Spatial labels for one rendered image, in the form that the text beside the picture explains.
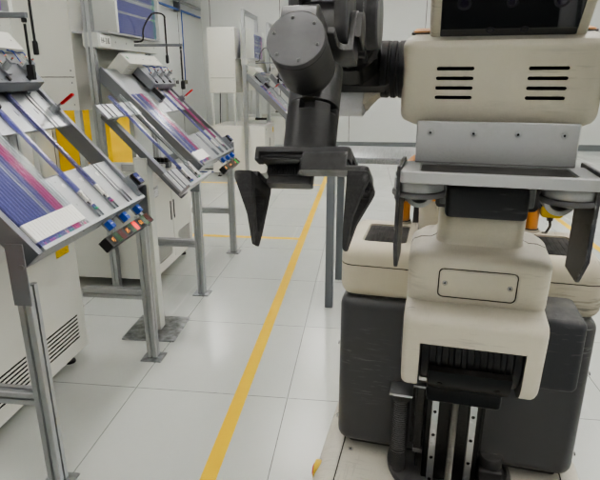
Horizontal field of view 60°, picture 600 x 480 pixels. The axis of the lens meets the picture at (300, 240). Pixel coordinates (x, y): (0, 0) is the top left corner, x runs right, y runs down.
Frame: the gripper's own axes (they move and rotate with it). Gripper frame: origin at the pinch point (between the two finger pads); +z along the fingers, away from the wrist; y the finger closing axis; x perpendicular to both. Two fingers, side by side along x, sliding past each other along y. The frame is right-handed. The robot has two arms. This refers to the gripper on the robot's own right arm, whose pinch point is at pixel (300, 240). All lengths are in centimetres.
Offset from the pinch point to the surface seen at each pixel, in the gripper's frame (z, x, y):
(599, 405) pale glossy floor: 23, 172, 73
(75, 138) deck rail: -55, 105, -122
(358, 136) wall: -347, 798, -139
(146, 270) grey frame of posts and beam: -11, 136, -102
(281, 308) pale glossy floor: -5, 213, -67
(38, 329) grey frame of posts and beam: 15, 68, -89
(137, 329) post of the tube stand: 13, 174, -125
